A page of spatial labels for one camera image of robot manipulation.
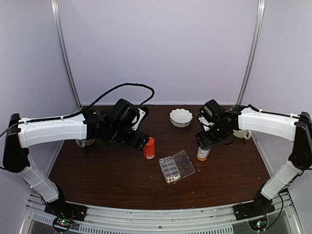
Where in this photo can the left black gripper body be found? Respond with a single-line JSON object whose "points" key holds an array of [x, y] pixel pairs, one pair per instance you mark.
{"points": [[121, 135]]}

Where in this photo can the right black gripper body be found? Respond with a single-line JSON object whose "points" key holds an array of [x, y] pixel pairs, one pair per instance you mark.
{"points": [[218, 134]]}

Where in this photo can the beige pills in organizer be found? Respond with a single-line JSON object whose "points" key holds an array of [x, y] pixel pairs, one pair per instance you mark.
{"points": [[173, 179]]}

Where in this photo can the white fluted bowl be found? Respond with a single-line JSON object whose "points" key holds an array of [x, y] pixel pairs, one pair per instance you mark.
{"points": [[180, 118]]}

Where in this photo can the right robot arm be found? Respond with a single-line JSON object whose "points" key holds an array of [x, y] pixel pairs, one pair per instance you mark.
{"points": [[294, 129]]}

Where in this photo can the cream ceramic mug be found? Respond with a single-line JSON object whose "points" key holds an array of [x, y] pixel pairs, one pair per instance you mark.
{"points": [[242, 134]]}

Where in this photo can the left aluminium frame post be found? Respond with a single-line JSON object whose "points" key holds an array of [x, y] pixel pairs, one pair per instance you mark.
{"points": [[63, 50]]}

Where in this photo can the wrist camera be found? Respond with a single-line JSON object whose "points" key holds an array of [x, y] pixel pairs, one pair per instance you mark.
{"points": [[142, 113], [204, 123]]}

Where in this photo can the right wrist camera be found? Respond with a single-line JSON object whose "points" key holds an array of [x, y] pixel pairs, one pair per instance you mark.
{"points": [[204, 123]]}

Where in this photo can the orange pill bottle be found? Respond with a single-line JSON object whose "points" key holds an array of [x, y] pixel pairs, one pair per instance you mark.
{"points": [[149, 149]]}

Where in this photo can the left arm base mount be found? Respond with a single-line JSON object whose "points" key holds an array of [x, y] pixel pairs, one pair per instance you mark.
{"points": [[66, 213]]}

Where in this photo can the aluminium frame post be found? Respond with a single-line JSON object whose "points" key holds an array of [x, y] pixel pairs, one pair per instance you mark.
{"points": [[259, 19], [63, 50]]}

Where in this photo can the grey capped white orange bottle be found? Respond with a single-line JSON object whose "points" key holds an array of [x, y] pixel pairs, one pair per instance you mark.
{"points": [[202, 153]]}

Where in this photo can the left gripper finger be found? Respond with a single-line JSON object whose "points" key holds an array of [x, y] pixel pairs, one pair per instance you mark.
{"points": [[145, 139], [139, 146]]}

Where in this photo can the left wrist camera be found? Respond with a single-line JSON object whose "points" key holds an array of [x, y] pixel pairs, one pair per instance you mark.
{"points": [[142, 113]]}

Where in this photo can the white floral mug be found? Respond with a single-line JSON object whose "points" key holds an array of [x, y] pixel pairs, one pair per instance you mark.
{"points": [[84, 143]]}

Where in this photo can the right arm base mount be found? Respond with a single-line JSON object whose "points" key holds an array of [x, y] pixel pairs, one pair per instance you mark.
{"points": [[255, 211]]}

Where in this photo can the front aluminium rail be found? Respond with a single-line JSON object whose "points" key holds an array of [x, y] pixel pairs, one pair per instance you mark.
{"points": [[214, 220]]}

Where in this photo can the right aluminium frame post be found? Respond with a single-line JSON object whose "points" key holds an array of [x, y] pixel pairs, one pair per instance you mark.
{"points": [[259, 19]]}

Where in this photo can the clear plastic pill organizer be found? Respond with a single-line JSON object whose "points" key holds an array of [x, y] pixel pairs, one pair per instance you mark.
{"points": [[178, 164]]}

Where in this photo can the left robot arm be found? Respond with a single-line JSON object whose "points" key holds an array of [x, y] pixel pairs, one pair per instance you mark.
{"points": [[120, 124]]}

